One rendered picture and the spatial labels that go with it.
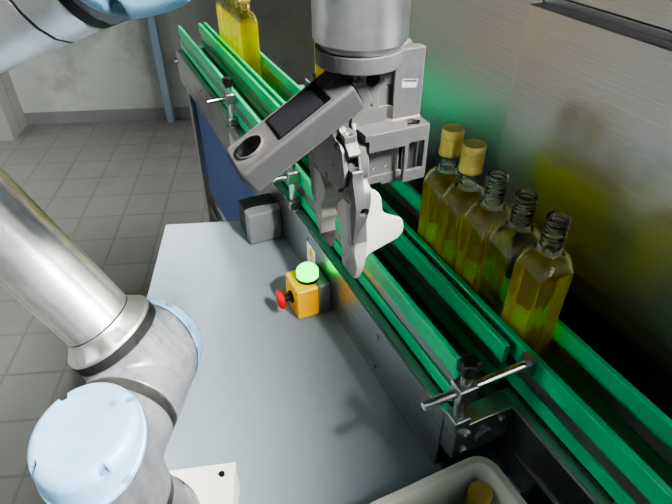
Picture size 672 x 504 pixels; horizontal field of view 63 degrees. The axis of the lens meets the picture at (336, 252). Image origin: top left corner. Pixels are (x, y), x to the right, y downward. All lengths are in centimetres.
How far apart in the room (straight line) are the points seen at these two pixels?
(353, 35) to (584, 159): 50
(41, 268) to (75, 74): 334
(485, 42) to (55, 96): 334
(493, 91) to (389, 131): 57
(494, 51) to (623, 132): 30
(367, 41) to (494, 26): 60
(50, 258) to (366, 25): 41
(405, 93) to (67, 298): 42
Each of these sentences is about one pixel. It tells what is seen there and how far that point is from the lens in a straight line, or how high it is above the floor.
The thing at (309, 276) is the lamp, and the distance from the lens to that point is 104.
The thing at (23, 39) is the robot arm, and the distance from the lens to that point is 36.
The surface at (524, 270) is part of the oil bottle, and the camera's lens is 75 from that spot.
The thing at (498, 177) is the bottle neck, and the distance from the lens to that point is 78.
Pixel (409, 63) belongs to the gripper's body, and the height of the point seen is 137.
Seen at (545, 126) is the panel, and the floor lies 117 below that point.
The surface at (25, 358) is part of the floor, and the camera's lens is 231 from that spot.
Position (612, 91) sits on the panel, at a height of 125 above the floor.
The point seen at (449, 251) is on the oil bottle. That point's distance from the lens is 88.
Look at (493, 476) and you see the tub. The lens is 81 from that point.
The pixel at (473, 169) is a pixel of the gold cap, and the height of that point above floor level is 113.
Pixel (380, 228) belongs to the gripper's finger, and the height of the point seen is 122.
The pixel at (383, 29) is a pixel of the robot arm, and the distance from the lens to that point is 42.
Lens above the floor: 151
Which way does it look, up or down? 37 degrees down
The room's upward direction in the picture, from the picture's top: straight up
